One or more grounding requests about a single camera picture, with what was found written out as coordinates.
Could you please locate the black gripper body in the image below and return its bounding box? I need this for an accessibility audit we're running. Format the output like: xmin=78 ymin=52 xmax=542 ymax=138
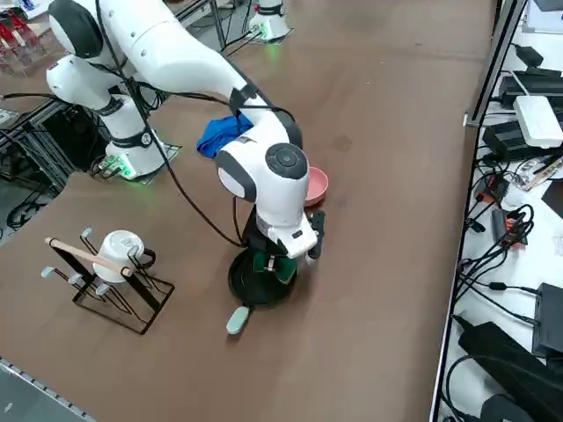
xmin=243 ymin=209 xmax=287 ymax=265

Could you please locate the green and yellow sponge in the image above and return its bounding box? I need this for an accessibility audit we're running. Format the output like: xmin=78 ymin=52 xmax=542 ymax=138
xmin=252 ymin=248 xmax=301 ymax=285

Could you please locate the black frying pan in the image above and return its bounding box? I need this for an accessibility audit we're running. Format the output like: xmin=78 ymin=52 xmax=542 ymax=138
xmin=225 ymin=250 xmax=301 ymax=338

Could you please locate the pink bowl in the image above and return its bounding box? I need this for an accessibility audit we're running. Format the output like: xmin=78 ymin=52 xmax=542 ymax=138
xmin=302 ymin=166 xmax=331 ymax=209

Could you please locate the blue cloth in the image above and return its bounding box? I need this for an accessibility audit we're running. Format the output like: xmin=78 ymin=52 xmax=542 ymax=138
xmin=195 ymin=114 xmax=257 ymax=161

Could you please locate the white mug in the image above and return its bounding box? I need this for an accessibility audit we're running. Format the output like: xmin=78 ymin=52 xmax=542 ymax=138
xmin=92 ymin=229 xmax=149 ymax=285

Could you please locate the black power adapter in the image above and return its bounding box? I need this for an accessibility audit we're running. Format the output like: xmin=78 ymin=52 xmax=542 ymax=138
xmin=482 ymin=120 xmax=536 ymax=162

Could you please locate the black box device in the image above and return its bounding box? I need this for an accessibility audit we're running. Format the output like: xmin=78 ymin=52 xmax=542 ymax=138
xmin=530 ymin=282 xmax=563 ymax=358

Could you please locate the clear rack with red items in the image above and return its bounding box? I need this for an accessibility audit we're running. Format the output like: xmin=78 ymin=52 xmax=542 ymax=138
xmin=0 ymin=8 xmax=56 ymax=78

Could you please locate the white power strip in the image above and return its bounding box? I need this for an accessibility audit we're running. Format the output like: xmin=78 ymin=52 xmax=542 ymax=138
xmin=513 ymin=95 xmax=563 ymax=149

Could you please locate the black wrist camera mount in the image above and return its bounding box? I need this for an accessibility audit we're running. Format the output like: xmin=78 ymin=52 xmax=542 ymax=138
xmin=306 ymin=209 xmax=329 ymax=266

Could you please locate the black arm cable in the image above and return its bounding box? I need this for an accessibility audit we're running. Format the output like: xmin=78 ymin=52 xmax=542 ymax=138
xmin=94 ymin=0 xmax=282 ymax=247

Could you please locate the black wire mug rack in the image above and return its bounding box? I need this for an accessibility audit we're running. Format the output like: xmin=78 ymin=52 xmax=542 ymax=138
xmin=44 ymin=227 xmax=176 ymax=337

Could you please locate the aluminium frame bar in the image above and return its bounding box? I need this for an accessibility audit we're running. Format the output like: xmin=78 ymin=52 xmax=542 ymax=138
xmin=464 ymin=0 xmax=529 ymax=129

